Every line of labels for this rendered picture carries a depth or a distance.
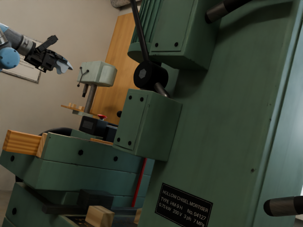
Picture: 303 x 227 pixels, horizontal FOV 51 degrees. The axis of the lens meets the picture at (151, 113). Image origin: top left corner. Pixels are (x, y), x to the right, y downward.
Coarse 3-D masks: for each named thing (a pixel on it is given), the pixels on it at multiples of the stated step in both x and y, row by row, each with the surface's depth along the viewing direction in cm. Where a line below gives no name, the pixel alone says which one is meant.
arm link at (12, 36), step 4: (0, 24) 124; (4, 28) 124; (8, 28) 126; (4, 32) 124; (8, 32) 125; (12, 32) 126; (16, 32) 128; (8, 36) 125; (12, 36) 126; (16, 36) 127; (20, 36) 128; (8, 40) 125; (12, 40) 126; (16, 40) 127; (20, 40) 128; (12, 44) 127; (16, 44) 127; (20, 44) 128; (16, 48) 129
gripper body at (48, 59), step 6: (36, 48) 135; (30, 54) 132; (36, 54) 135; (42, 54) 136; (48, 54) 136; (24, 60) 134; (30, 60) 134; (36, 60) 136; (42, 60) 135; (48, 60) 136; (54, 60) 138; (36, 66) 137; (42, 66) 136; (48, 66) 137; (54, 66) 138
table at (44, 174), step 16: (0, 160) 77; (16, 160) 71; (32, 160) 66; (48, 160) 64; (32, 176) 65; (48, 176) 65; (64, 176) 67; (80, 176) 70; (96, 176) 73; (112, 176) 76; (128, 176) 80; (144, 176) 84; (112, 192) 77; (128, 192) 80; (144, 192) 84
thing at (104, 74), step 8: (88, 64) 329; (96, 64) 313; (104, 64) 311; (80, 72) 341; (88, 72) 324; (96, 72) 308; (104, 72) 301; (112, 72) 301; (80, 80) 333; (88, 80) 318; (96, 80) 308; (104, 80) 299; (112, 80) 302; (88, 96) 323; (88, 104) 322; (72, 112) 338; (80, 112) 322; (88, 112) 323
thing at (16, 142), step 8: (8, 136) 62; (16, 136) 63; (24, 136) 64; (32, 136) 65; (40, 136) 66; (8, 144) 62; (16, 144) 63; (24, 144) 64; (32, 144) 65; (16, 152) 63; (24, 152) 64; (32, 152) 65
